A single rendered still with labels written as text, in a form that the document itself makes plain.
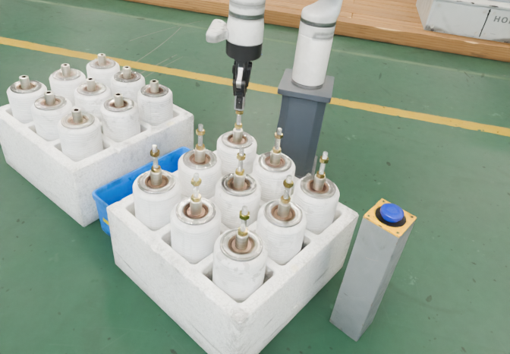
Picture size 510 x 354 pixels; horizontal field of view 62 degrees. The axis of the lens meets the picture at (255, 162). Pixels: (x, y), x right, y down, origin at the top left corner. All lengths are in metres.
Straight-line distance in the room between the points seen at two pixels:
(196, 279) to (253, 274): 0.11
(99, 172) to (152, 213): 0.27
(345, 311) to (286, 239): 0.22
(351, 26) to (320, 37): 1.47
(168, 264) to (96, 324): 0.23
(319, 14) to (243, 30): 0.31
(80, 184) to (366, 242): 0.67
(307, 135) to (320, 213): 0.39
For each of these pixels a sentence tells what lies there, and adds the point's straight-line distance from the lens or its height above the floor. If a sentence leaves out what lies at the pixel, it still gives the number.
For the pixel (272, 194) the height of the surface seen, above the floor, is 0.20.
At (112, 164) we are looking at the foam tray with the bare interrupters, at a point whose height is 0.15.
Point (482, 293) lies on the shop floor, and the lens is 1.21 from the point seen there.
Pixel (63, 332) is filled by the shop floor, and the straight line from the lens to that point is 0.99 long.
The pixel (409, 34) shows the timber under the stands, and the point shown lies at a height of 0.07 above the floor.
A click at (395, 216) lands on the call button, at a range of 0.77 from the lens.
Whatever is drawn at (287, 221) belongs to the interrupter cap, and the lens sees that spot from 0.81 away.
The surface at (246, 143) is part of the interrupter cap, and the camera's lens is 1.00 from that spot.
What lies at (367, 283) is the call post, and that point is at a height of 0.17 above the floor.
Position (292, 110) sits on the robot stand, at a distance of 1.20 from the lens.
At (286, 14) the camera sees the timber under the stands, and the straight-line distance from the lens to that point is 2.62.
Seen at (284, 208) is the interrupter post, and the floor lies 0.27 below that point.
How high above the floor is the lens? 0.81
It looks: 36 degrees down
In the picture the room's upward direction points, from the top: 6 degrees clockwise
